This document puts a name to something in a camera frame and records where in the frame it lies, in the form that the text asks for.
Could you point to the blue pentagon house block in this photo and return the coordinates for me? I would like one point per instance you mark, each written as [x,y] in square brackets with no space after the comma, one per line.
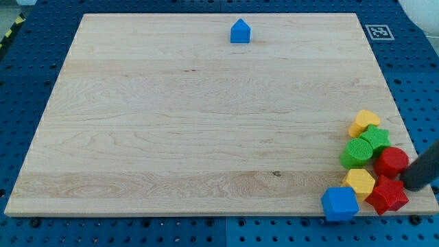
[240,32]

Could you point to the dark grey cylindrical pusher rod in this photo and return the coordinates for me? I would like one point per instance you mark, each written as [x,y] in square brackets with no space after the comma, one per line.
[422,171]

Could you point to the green cylinder block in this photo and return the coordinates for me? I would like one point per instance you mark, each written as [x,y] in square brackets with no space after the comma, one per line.
[356,154]

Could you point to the light wooden board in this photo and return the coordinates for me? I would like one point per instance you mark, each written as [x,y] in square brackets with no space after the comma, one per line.
[161,115]

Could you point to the green star block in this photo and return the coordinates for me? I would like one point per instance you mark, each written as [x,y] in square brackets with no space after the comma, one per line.
[377,138]

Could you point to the white fiducial marker tag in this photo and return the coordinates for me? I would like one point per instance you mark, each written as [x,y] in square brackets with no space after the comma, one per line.
[379,32]

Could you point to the white round object top right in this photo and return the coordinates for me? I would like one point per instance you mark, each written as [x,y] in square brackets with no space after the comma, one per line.
[423,13]

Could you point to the yellow hexagon block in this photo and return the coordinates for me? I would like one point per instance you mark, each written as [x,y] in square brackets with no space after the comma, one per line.
[360,181]

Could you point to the blue cube block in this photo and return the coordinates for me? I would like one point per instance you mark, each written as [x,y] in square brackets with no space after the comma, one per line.
[339,204]

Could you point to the yellow heart block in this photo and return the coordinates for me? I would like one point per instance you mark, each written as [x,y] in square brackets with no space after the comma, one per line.
[361,122]

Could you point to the yellow black hazard tape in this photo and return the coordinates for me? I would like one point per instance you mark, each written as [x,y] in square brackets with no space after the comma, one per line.
[12,32]

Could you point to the red star block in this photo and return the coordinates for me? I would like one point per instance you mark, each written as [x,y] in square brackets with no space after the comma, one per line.
[387,195]

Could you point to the red cylinder block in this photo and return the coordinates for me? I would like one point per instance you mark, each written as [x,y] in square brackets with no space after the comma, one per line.
[391,162]

